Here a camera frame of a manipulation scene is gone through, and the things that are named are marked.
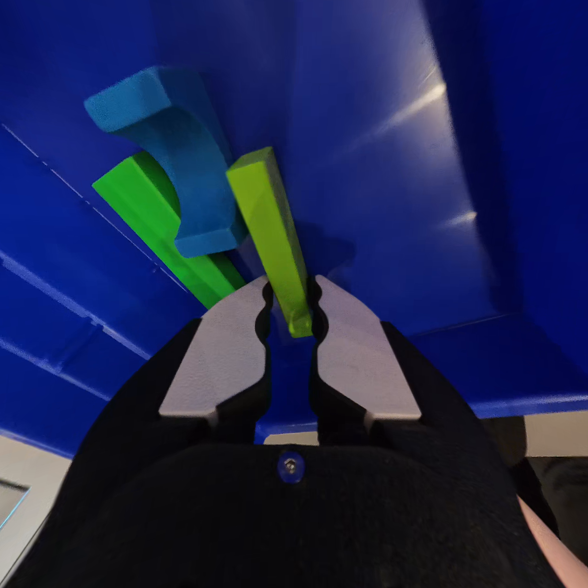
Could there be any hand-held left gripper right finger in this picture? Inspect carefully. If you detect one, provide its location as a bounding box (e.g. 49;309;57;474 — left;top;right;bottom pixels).
309;274;423;421

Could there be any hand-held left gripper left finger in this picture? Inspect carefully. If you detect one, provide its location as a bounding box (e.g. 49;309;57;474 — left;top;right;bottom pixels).
159;276;274;421

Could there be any lime green plank block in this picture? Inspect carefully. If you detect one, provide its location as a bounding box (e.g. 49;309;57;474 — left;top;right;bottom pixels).
226;147;316;340

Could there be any blue arch block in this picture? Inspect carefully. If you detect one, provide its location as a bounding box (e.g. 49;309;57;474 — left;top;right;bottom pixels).
84;66;250;259

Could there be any blue plastic bin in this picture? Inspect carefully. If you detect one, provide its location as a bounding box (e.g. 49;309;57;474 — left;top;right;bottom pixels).
0;0;588;460

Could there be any person's right forearm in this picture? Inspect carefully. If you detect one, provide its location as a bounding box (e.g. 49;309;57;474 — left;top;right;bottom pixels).
515;496;588;588

